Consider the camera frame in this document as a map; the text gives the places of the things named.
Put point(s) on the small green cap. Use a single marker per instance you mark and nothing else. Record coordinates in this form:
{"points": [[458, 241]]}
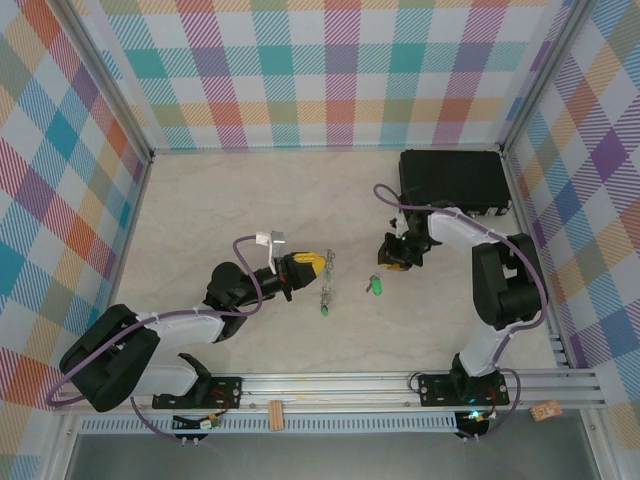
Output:
{"points": [[376, 287]]}

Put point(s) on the green-headed key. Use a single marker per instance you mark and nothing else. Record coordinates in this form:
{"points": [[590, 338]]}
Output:
{"points": [[325, 311]]}

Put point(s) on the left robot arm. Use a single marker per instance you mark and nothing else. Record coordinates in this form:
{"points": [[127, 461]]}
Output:
{"points": [[175, 327]]}

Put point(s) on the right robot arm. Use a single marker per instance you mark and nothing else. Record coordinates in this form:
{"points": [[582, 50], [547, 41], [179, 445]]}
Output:
{"points": [[505, 290]]}

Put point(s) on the black hard case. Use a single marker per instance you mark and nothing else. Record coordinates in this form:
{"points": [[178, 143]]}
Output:
{"points": [[450, 175]]}

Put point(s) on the small wooden block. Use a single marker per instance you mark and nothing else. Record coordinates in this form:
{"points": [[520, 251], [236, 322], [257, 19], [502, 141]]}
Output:
{"points": [[276, 415]]}

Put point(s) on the grey metal shelf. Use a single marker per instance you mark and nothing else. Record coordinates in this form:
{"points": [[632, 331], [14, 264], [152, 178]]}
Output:
{"points": [[325, 457]]}

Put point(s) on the small orange circuit board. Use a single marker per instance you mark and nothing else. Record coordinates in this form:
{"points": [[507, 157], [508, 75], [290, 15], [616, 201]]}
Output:
{"points": [[545, 412]]}

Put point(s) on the grooved aluminium base rail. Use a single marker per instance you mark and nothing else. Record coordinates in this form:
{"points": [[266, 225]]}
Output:
{"points": [[350, 387]]}

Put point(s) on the aluminium side rail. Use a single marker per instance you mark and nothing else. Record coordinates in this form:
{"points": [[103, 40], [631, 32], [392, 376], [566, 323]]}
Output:
{"points": [[561, 345], [134, 210]]}

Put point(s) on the aluminium corner post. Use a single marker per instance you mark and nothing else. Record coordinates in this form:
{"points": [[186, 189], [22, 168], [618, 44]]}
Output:
{"points": [[111, 80], [544, 75]]}

